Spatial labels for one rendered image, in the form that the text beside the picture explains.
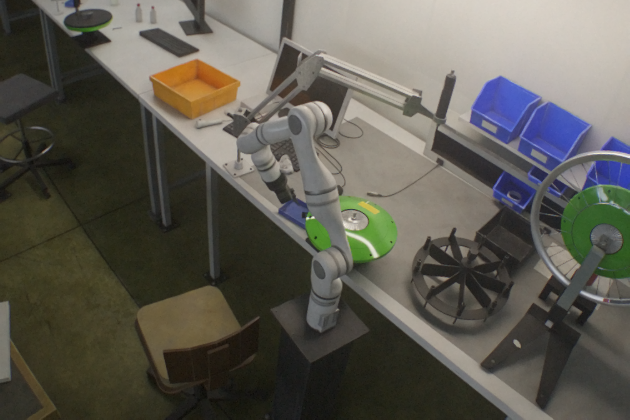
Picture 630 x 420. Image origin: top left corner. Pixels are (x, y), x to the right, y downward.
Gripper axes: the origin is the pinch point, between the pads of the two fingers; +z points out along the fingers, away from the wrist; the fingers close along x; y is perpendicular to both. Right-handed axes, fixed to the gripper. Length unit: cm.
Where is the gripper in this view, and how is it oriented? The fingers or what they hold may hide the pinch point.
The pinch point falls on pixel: (298, 204)
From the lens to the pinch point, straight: 186.5
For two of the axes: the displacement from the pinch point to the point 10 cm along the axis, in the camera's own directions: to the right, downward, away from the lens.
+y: -9.1, 4.1, 0.5
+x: 2.4, 6.2, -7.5
